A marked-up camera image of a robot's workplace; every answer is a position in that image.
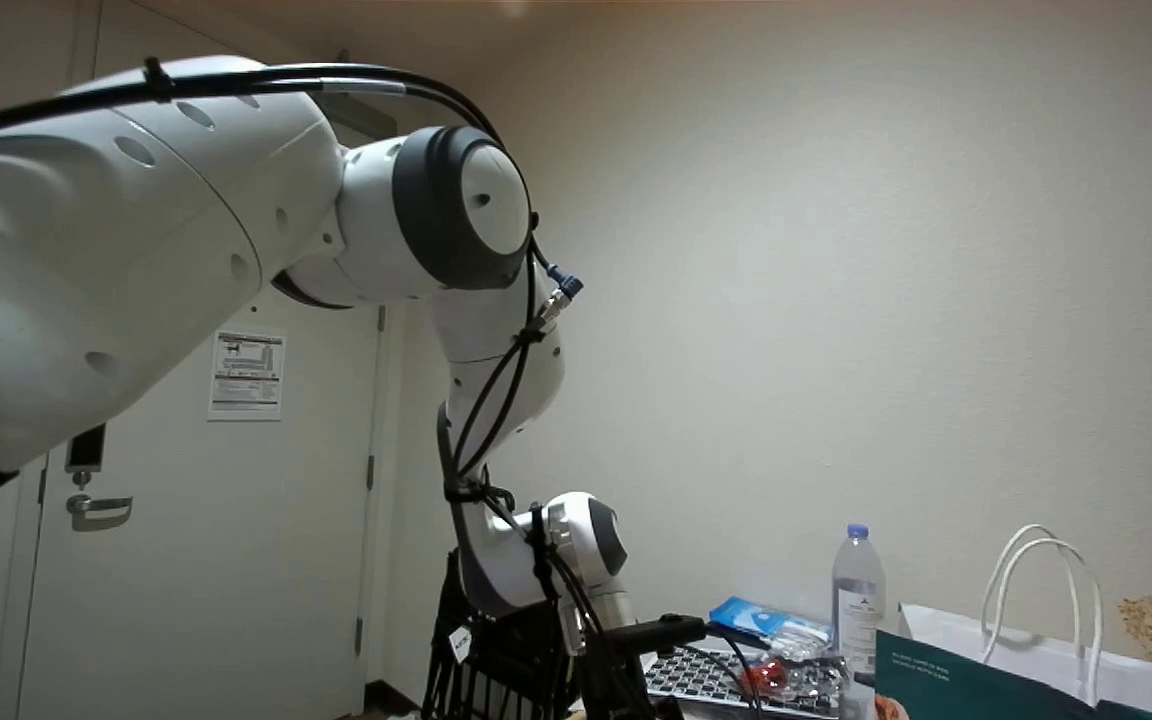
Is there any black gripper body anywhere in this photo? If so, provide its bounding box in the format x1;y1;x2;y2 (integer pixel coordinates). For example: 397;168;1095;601
572;624;655;720

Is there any black white checkerboard board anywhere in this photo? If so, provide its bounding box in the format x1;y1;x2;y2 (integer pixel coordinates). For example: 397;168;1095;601
638;635;849;720

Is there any small red object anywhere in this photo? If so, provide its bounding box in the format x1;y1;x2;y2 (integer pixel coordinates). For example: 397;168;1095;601
733;654;795;700

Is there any blue snack packet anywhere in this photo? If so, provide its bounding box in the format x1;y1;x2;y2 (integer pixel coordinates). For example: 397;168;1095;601
708;595;830;652

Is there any clear plastic water bottle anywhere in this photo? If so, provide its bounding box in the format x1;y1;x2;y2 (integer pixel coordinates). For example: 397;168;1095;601
828;521;889;684

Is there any teal doughnut print gift bag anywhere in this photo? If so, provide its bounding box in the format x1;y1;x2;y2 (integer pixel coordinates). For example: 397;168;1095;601
870;521;1152;720

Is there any white door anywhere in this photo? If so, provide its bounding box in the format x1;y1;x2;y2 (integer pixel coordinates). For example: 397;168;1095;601
11;285;386;720

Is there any white door notice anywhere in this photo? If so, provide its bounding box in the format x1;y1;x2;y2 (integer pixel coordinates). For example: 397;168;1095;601
204;329;293;429

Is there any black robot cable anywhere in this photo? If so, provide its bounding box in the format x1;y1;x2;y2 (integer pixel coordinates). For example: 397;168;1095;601
0;56;606;644

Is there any silver door handle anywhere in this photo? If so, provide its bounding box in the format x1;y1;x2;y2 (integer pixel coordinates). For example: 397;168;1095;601
62;492;134;535

